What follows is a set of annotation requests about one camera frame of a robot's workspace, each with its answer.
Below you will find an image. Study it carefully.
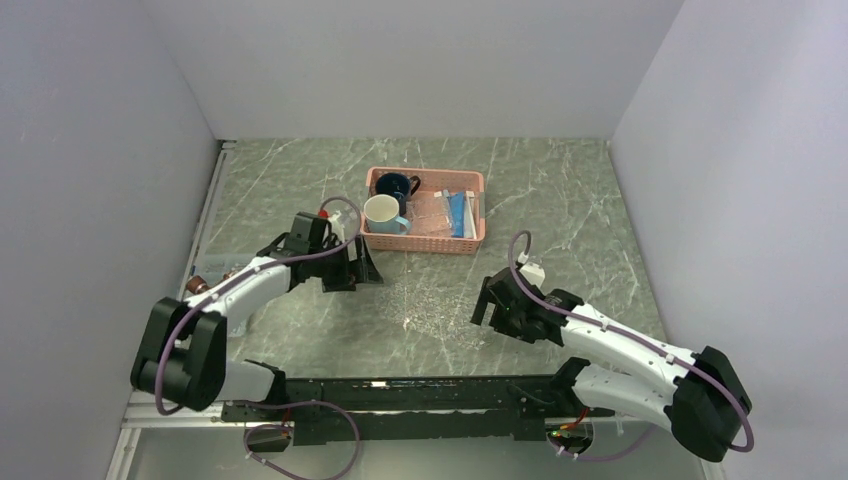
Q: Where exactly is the dark blue mug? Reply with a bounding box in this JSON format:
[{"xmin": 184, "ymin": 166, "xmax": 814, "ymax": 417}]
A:
[{"xmin": 374, "ymin": 172, "xmax": 421, "ymax": 210}]

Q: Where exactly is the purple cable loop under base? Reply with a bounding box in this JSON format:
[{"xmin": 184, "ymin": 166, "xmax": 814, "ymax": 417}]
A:
[{"xmin": 242, "ymin": 400, "xmax": 362, "ymax": 480}]

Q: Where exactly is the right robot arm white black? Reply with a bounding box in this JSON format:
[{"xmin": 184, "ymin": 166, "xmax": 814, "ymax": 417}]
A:
[{"xmin": 471, "ymin": 264, "xmax": 754, "ymax": 463}]

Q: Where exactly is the light blue white mug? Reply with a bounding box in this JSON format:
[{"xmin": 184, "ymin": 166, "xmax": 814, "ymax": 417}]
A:
[{"xmin": 363, "ymin": 194, "xmax": 411, "ymax": 235}]

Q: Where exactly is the clear acrylic toothbrush holder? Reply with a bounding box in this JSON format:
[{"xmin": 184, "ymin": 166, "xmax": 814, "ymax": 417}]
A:
[{"xmin": 407, "ymin": 197, "xmax": 453, "ymax": 237}]

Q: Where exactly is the clear textured oval tray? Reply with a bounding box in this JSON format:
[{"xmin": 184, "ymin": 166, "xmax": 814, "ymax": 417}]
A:
[{"xmin": 375, "ymin": 279, "xmax": 486, "ymax": 349}]

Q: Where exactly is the white toothbrush at basket side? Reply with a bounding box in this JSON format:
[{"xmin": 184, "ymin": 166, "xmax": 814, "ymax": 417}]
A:
[{"xmin": 463, "ymin": 190, "xmax": 477, "ymax": 240}]

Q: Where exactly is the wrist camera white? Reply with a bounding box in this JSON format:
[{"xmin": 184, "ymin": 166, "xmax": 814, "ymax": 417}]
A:
[
  {"xmin": 516, "ymin": 253, "xmax": 546, "ymax": 288},
  {"xmin": 318, "ymin": 209, "xmax": 360, "ymax": 242}
]

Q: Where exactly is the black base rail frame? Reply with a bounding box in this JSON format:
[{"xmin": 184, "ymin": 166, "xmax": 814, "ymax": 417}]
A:
[{"xmin": 222, "ymin": 375, "xmax": 612, "ymax": 446}]

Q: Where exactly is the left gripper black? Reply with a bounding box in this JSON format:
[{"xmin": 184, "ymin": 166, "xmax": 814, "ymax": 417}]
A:
[{"xmin": 310, "ymin": 235, "xmax": 383, "ymax": 293}]

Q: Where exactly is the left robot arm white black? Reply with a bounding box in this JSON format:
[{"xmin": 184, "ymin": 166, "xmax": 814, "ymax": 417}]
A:
[{"xmin": 130, "ymin": 212, "xmax": 383, "ymax": 420}]

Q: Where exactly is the blue toothpaste tube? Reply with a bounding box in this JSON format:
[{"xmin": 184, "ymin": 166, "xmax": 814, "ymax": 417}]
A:
[{"xmin": 448, "ymin": 192, "xmax": 466, "ymax": 238}]

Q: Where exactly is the pink perforated plastic basket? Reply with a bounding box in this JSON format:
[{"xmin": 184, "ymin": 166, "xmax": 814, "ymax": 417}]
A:
[{"xmin": 362, "ymin": 166, "xmax": 486, "ymax": 254}]

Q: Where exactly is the purple cable under right base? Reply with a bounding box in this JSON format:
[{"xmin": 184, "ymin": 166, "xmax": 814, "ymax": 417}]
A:
[{"xmin": 547, "ymin": 423, "xmax": 657, "ymax": 464}]

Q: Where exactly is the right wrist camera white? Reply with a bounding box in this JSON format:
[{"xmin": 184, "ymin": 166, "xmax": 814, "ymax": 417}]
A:
[{"xmin": 516, "ymin": 253, "xmax": 546, "ymax": 288}]

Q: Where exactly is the copper brass fitting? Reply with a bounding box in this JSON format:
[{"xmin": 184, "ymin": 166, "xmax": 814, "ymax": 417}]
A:
[{"xmin": 185, "ymin": 269, "xmax": 237, "ymax": 295}]

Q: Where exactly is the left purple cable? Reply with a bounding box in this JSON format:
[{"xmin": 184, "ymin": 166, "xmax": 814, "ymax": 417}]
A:
[{"xmin": 153, "ymin": 195, "xmax": 364, "ymax": 417}]

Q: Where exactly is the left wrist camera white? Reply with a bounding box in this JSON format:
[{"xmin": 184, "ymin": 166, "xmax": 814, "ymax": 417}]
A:
[{"xmin": 318, "ymin": 209, "xmax": 360, "ymax": 242}]

